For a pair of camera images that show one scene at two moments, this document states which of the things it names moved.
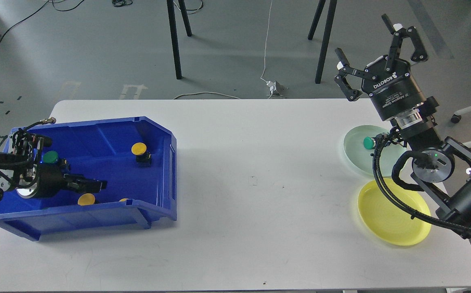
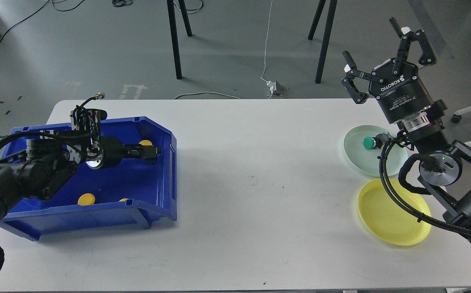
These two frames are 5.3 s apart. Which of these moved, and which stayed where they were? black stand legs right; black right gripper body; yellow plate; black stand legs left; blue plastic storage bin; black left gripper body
Moved: black left gripper body
Stayed: black stand legs right; yellow plate; black stand legs left; blue plastic storage bin; black right gripper body
